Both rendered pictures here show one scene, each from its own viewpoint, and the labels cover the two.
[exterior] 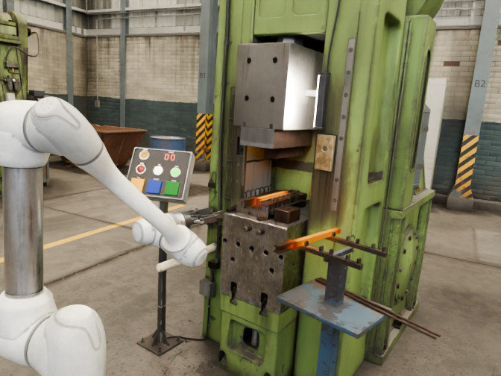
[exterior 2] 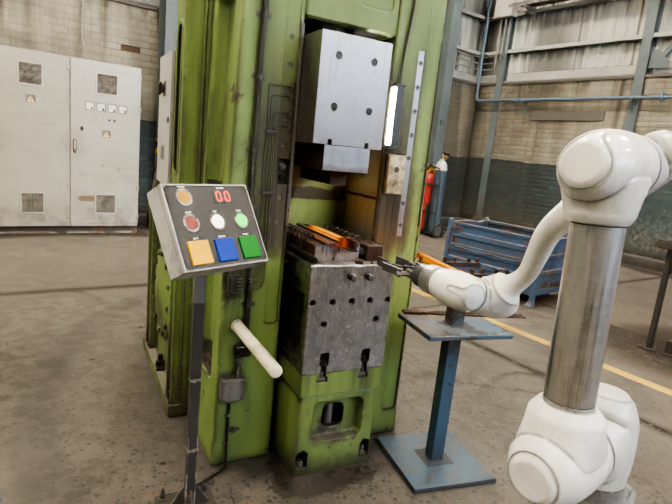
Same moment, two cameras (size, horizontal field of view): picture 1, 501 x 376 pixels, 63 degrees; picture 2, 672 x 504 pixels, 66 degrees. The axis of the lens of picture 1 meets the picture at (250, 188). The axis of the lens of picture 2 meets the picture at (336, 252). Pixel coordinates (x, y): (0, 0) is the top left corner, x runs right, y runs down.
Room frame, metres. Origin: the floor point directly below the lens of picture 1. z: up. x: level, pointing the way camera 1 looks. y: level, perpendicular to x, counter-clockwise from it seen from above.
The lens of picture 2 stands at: (1.10, 1.77, 1.35)
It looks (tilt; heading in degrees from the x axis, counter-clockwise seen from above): 11 degrees down; 298
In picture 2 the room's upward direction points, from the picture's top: 6 degrees clockwise
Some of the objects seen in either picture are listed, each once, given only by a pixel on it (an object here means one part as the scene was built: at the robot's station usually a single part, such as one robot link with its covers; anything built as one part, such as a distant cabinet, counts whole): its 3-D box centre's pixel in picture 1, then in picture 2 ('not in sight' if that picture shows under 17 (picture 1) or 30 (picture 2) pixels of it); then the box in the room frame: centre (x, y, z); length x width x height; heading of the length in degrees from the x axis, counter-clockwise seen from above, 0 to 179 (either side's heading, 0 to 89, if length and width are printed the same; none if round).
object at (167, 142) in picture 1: (167, 163); not in sight; (6.75, 1.42, 0.44); 0.59 x 0.59 x 0.88
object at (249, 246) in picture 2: (171, 189); (249, 247); (2.13, 0.42, 1.01); 0.07 x 0.05 x 0.07; 81
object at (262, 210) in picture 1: (273, 201); (315, 240); (2.20, -0.13, 0.96); 0.42 x 0.20 x 0.09; 146
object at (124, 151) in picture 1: (93, 147); not in sight; (8.49, 3.35, 0.43); 1.89 x 1.20 x 0.85; 64
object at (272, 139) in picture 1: (278, 136); (323, 156); (2.20, -0.13, 1.32); 0.42 x 0.20 x 0.10; 146
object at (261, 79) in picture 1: (288, 89); (338, 96); (2.18, -0.17, 1.56); 0.42 x 0.39 x 0.40; 146
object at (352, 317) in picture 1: (333, 304); (453, 325); (1.62, -0.39, 0.66); 0.40 x 0.30 x 0.02; 48
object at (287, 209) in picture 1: (287, 214); (367, 250); (1.98, -0.19, 0.95); 0.12 x 0.08 x 0.06; 146
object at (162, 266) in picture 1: (188, 257); (255, 347); (2.15, 0.32, 0.62); 0.44 x 0.05 x 0.05; 146
